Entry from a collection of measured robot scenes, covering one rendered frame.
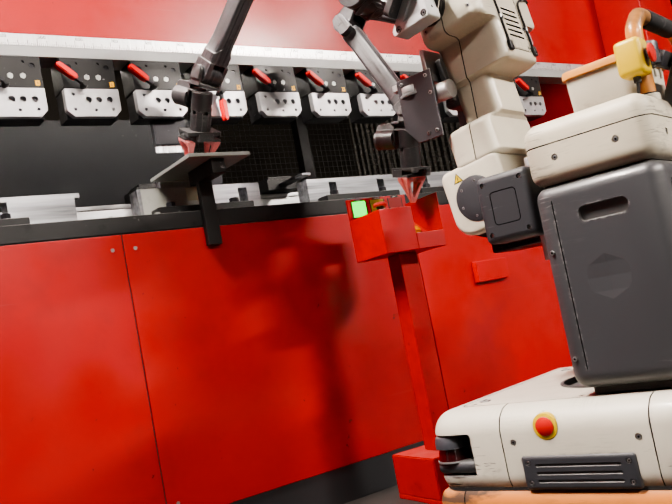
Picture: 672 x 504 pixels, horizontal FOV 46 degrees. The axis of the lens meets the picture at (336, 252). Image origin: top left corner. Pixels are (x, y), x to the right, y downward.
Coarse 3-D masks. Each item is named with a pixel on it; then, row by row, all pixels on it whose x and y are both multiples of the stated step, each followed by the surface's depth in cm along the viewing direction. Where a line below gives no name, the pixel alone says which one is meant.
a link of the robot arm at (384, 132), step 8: (400, 112) 218; (400, 120) 218; (384, 128) 224; (392, 128) 222; (376, 136) 224; (384, 136) 222; (392, 136) 221; (376, 144) 224; (384, 144) 222; (392, 144) 221
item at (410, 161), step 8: (400, 152) 220; (408, 152) 219; (416, 152) 219; (400, 160) 221; (408, 160) 219; (416, 160) 219; (392, 168) 224; (400, 168) 221; (408, 168) 217; (416, 168) 217; (424, 168) 218
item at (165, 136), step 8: (152, 120) 229; (160, 120) 230; (168, 120) 232; (176, 120) 233; (152, 128) 229; (160, 128) 230; (168, 128) 231; (176, 128) 233; (152, 136) 230; (160, 136) 229; (168, 136) 231; (176, 136) 232; (160, 144) 229; (168, 144) 230; (176, 144) 232; (160, 152) 229; (168, 152) 231
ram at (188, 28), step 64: (0, 0) 207; (64, 0) 217; (128, 0) 228; (192, 0) 240; (256, 0) 254; (320, 0) 268; (576, 0) 352; (192, 64) 238; (256, 64) 249; (320, 64) 264
